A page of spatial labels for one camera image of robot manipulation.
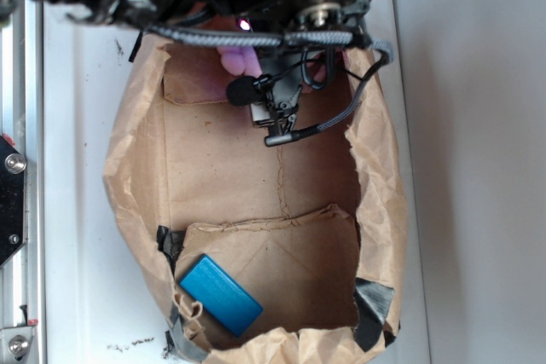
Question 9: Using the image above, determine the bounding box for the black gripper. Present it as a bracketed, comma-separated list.
[161, 0, 374, 134]

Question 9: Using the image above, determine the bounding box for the pink plush bunny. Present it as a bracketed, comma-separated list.
[217, 47, 286, 86]

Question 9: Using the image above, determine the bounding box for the black foam microphone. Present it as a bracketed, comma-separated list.
[226, 75, 273, 107]

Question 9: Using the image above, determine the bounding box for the brown paper bag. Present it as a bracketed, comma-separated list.
[103, 36, 408, 363]

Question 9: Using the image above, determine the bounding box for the blue rectangular block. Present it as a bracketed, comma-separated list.
[179, 254, 264, 337]

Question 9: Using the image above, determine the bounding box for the black octagonal mounting plate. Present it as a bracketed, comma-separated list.
[0, 134, 27, 268]

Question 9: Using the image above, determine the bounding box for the grey braided cable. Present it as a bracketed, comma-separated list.
[144, 25, 394, 147]

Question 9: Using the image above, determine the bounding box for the aluminium extrusion rail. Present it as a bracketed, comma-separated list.
[1, 0, 47, 363]

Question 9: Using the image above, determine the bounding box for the metal corner bracket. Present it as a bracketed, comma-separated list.
[1, 326, 35, 364]

